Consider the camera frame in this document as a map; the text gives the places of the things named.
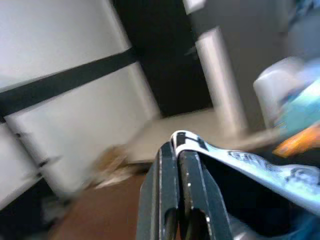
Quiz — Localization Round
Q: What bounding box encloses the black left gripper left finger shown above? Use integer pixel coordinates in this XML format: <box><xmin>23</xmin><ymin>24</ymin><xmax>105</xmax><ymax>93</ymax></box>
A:
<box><xmin>136</xmin><ymin>141</ymin><xmax>180</xmax><ymax>240</ymax></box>

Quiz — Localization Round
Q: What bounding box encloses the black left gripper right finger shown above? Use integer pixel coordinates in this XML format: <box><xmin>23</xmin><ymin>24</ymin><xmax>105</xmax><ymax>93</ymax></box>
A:
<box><xmin>177</xmin><ymin>149</ymin><xmax>233</xmax><ymax>240</ymax></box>

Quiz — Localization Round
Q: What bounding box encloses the black garment white printed band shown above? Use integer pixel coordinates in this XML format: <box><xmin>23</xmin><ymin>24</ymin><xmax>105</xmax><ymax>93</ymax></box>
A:
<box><xmin>170</xmin><ymin>129</ymin><xmax>320</xmax><ymax>240</ymax></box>

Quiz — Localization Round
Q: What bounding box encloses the black door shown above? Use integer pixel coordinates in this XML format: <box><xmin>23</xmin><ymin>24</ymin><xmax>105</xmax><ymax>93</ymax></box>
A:
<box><xmin>112</xmin><ymin>0</ymin><xmax>216</xmax><ymax>120</ymax></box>

